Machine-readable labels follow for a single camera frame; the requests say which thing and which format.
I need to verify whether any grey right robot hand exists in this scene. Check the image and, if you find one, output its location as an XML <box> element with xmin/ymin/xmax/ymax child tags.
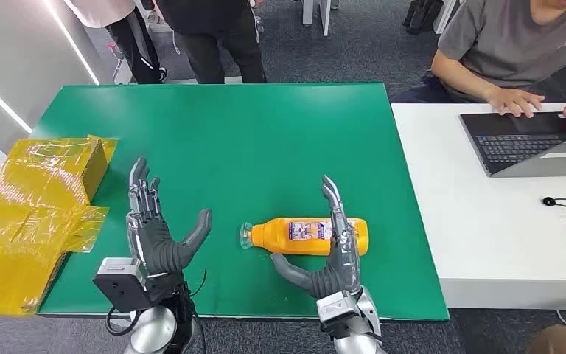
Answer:
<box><xmin>270</xmin><ymin>176</ymin><xmax>362</xmax><ymax>300</ymax></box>

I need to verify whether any person's right hand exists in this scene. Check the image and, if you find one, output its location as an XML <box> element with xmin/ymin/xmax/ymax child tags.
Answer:
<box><xmin>485</xmin><ymin>88</ymin><xmax>546</xmax><ymax>118</ymax></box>

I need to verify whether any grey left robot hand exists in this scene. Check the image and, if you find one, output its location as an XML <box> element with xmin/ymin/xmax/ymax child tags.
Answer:
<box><xmin>125</xmin><ymin>156</ymin><xmax>213</xmax><ymax>277</ymax></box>

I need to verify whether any orange plastic bottle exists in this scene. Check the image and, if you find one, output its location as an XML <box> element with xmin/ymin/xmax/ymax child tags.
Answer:
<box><xmin>240</xmin><ymin>217</ymin><xmax>369</xmax><ymax>257</ymax></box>

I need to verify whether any dark grey laptop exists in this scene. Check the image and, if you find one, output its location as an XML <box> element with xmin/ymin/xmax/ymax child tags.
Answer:
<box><xmin>459</xmin><ymin>111</ymin><xmax>566</xmax><ymax>178</ymax></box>

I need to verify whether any person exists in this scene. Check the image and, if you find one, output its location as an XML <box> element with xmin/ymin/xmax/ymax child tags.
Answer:
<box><xmin>390</xmin><ymin>0</ymin><xmax>566</xmax><ymax>133</ymax></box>
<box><xmin>63</xmin><ymin>0</ymin><xmax>170</xmax><ymax>85</ymax></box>
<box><xmin>155</xmin><ymin>0</ymin><xmax>268</xmax><ymax>84</ymax></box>

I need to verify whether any green table mat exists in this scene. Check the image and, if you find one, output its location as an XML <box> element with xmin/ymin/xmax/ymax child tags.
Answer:
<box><xmin>31</xmin><ymin>83</ymin><xmax>450</xmax><ymax>322</ymax></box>

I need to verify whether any white desk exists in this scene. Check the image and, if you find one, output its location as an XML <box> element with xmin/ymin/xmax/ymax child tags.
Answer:
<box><xmin>391</xmin><ymin>103</ymin><xmax>566</xmax><ymax>311</ymax></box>

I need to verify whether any yellow taped cardboard box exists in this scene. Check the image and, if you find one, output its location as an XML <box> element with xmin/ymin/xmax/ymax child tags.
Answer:
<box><xmin>0</xmin><ymin>135</ymin><xmax>119</xmax><ymax>316</ymax></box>

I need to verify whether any white stand base bar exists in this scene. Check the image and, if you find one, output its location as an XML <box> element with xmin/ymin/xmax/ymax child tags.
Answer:
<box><xmin>168</xmin><ymin>75</ymin><xmax>243</xmax><ymax>85</ymax></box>

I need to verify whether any white stand with red mark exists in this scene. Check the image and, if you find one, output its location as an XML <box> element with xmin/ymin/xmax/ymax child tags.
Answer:
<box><xmin>107</xmin><ymin>41</ymin><xmax>134</xmax><ymax>85</ymax></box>

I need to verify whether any white furniture leg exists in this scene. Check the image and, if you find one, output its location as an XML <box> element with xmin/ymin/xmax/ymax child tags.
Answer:
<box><xmin>302</xmin><ymin>0</ymin><xmax>332</xmax><ymax>37</ymax></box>

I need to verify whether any brown rounded object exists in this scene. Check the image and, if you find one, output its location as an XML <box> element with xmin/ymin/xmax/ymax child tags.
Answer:
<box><xmin>527</xmin><ymin>324</ymin><xmax>566</xmax><ymax>354</ymax></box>

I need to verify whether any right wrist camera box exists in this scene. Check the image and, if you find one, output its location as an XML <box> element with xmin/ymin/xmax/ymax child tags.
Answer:
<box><xmin>315</xmin><ymin>291</ymin><xmax>362</xmax><ymax>326</ymax></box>

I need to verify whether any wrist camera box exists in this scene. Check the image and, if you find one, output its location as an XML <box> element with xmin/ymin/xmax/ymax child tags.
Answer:
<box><xmin>315</xmin><ymin>291</ymin><xmax>362</xmax><ymax>326</ymax></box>
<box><xmin>92</xmin><ymin>257</ymin><xmax>155</xmax><ymax>313</ymax></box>

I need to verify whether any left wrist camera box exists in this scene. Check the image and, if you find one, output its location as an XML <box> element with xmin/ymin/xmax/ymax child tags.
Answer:
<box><xmin>92</xmin><ymin>257</ymin><xmax>155</xmax><ymax>313</ymax></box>

